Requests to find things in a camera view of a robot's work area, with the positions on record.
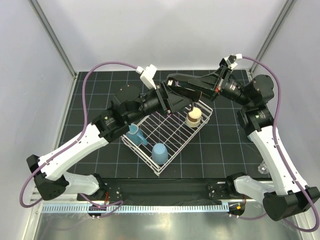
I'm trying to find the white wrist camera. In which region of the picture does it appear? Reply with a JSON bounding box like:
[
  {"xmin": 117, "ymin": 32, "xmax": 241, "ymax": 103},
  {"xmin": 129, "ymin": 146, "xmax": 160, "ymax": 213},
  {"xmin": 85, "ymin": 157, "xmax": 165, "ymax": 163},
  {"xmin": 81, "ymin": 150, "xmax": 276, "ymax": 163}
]
[
  {"xmin": 225, "ymin": 53, "xmax": 243, "ymax": 70},
  {"xmin": 135, "ymin": 64, "xmax": 157, "ymax": 90}
]

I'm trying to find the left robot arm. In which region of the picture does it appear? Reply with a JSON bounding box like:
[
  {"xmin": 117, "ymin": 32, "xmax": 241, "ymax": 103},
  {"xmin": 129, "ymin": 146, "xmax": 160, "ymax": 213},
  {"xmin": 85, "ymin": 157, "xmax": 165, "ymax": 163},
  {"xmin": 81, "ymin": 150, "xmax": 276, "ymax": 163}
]
[{"xmin": 27, "ymin": 82, "xmax": 201, "ymax": 201}]

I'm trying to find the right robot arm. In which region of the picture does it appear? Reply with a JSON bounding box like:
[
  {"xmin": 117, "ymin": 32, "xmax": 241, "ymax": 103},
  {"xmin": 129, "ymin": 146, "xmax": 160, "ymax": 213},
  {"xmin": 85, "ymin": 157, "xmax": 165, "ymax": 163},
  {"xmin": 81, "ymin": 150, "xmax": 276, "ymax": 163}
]
[{"xmin": 176, "ymin": 55, "xmax": 320, "ymax": 221}]

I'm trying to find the clear glass cup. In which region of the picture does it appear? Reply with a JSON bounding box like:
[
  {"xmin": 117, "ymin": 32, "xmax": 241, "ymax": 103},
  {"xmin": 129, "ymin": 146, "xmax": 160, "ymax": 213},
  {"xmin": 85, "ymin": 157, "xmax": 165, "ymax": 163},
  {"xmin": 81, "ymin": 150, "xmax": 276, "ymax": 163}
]
[{"xmin": 257, "ymin": 161, "xmax": 269, "ymax": 175}]

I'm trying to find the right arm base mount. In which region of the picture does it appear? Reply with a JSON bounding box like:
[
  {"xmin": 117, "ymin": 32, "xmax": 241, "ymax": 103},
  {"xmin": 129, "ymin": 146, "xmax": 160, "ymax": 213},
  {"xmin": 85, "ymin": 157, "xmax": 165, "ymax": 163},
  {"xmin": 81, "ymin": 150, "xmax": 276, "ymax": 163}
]
[{"xmin": 206, "ymin": 180, "xmax": 250, "ymax": 200}]

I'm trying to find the brown and cream cup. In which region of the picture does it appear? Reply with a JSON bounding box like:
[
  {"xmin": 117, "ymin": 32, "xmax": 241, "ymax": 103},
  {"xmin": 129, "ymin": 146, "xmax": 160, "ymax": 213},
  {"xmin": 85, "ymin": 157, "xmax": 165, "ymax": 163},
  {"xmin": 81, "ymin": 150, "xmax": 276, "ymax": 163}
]
[{"xmin": 185, "ymin": 107, "xmax": 202, "ymax": 128}]

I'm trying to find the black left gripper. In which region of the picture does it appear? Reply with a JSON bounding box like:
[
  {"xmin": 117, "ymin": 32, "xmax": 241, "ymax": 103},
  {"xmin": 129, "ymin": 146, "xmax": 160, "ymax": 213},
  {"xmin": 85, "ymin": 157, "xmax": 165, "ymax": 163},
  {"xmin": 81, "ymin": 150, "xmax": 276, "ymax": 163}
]
[{"xmin": 126, "ymin": 80, "xmax": 192, "ymax": 125}]

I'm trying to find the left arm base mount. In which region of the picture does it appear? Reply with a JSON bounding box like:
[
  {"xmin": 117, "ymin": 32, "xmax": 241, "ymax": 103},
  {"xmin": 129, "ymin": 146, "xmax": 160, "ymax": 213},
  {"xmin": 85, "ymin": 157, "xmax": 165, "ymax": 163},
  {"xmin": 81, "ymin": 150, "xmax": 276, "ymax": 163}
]
[{"xmin": 100, "ymin": 183, "xmax": 122, "ymax": 203}]

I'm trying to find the blue glazed ceramic mug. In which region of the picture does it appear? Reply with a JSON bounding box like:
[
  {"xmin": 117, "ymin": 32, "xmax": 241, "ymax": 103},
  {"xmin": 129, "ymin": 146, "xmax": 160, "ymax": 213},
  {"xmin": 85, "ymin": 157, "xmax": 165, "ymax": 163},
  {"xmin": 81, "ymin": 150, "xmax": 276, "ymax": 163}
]
[{"xmin": 125, "ymin": 124, "xmax": 148, "ymax": 146}]

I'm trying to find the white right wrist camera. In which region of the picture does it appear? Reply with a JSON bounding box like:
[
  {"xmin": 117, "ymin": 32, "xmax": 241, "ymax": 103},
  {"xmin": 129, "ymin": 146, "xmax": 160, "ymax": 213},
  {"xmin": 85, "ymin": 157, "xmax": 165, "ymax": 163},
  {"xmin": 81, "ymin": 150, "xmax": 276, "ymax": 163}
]
[{"xmin": 225, "ymin": 53, "xmax": 243, "ymax": 70}]

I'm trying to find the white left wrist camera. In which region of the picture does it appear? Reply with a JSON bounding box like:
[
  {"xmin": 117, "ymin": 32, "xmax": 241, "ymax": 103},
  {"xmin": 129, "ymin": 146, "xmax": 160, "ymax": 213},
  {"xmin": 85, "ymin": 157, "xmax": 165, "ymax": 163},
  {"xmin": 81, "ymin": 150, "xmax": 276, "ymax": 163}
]
[{"xmin": 135, "ymin": 64, "xmax": 157, "ymax": 90}]

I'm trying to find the light blue plastic cup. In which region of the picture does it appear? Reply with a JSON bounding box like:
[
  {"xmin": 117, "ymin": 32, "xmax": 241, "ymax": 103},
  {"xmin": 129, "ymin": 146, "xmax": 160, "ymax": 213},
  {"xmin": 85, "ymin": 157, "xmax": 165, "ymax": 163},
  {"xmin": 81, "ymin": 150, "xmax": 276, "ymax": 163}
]
[{"xmin": 151, "ymin": 143, "xmax": 169, "ymax": 165}]

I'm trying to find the black cup cream inside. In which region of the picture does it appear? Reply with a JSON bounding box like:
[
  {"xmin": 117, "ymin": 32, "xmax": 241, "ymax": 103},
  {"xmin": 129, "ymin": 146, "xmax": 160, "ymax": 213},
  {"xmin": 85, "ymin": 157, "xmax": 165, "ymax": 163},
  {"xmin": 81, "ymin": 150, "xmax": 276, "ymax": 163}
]
[{"xmin": 165, "ymin": 73, "xmax": 202, "ymax": 102}]

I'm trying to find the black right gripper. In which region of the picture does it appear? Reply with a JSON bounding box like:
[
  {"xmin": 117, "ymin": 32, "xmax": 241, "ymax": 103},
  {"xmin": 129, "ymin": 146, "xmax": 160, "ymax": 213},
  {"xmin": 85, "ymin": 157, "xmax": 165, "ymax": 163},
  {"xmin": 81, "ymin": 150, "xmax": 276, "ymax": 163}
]
[{"xmin": 187, "ymin": 65, "xmax": 252, "ymax": 108}]

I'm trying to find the white wire dish rack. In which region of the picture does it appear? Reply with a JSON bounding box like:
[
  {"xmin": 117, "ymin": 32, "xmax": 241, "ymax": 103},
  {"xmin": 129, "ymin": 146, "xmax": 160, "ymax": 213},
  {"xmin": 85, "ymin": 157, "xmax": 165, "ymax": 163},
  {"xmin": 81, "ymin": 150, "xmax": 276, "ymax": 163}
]
[{"xmin": 121, "ymin": 101, "xmax": 213, "ymax": 176}]

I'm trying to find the white slotted cable duct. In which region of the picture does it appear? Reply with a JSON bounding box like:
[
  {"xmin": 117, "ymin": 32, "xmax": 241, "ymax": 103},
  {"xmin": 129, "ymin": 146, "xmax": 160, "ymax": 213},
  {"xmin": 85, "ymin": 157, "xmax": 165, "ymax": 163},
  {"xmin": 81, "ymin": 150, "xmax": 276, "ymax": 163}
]
[{"xmin": 41, "ymin": 202, "xmax": 229, "ymax": 214}]

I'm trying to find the aluminium frame rail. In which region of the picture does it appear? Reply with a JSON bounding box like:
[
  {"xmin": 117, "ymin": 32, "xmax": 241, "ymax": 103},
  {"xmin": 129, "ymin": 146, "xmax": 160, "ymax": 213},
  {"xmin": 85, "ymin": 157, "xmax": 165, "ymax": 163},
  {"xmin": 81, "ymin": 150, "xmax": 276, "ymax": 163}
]
[{"xmin": 29, "ymin": 69, "xmax": 78, "ymax": 203}]

